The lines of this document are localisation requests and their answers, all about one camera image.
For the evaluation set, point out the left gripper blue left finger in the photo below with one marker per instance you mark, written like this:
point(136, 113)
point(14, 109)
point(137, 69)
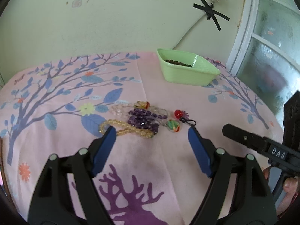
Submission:
point(100, 150)

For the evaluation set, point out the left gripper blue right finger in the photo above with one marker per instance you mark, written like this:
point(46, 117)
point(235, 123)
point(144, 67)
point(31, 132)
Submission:
point(197, 145)

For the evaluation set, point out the right hand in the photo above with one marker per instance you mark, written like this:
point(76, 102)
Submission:
point(291, 188)

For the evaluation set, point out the red cherry charm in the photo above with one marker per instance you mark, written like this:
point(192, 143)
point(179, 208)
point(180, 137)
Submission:
point(183, 117)

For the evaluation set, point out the pink floral bedsheet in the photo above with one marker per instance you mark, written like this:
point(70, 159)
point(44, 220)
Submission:
point(151, 175)

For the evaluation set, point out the green plastic basket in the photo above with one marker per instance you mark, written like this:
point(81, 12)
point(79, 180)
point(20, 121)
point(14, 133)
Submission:
point(186, 68)

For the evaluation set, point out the white framed glass door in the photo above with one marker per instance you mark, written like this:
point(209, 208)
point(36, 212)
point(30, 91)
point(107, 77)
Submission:
point(265, 55)

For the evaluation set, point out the black camera box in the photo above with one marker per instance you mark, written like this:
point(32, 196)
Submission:
point(291, 122)

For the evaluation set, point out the green strawberry keychain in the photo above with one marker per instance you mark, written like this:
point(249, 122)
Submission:
point(173, 125)

